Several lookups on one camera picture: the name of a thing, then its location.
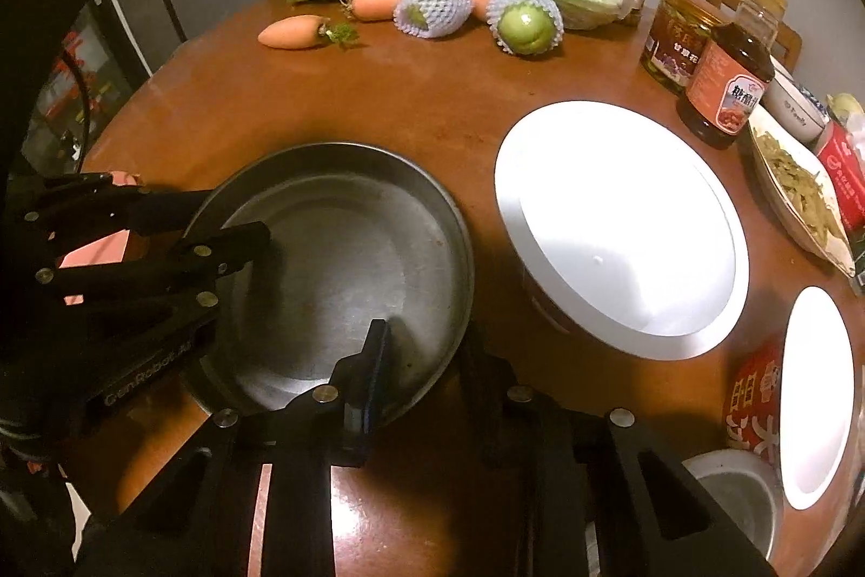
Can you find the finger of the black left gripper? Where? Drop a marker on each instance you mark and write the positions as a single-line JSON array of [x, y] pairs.
[[93, 205], [191, 262]]

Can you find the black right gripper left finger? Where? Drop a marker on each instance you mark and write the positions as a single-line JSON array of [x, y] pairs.
[[257, 488]]

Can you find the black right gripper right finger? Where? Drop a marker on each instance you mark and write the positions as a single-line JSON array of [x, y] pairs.
[[596, 486]]

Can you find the steel plate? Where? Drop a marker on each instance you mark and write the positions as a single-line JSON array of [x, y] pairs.
[[357, 233]]

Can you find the deep steel bowl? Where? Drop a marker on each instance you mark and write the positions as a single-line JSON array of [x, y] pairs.
[[747, 488]]

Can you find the small red paper bowl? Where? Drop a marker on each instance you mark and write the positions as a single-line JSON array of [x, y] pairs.
[[791, 402]]

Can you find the front carrot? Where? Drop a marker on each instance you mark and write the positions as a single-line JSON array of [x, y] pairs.
[[305, 32]]

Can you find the large red paper bowl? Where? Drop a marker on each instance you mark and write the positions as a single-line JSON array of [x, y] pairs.
[[624, 227]]

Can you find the middle carrot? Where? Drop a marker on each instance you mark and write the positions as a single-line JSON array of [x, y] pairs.
[[371, 10]]

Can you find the left netted green fruit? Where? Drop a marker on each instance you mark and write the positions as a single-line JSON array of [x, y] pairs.
[[431, 19]]

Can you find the netted green fruit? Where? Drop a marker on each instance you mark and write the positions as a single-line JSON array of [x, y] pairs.
[[525, 27], [431, 19]]

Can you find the white dish of vegetables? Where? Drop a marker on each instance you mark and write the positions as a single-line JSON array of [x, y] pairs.
[[800, 191]]

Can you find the right netted green fruit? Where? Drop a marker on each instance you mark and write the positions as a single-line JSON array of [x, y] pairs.
[[525, 27]]

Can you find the dark sauce bottle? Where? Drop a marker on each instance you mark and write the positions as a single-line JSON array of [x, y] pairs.
[[724, 91]]

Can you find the red tissue box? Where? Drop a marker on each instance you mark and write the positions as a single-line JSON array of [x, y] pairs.
[[837, 157]]

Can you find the white ceramic bowl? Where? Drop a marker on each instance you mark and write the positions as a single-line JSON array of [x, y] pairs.
[[794, 107]]

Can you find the glass jar gold lid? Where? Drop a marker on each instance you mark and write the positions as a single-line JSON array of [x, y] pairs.
[[677, 39]]

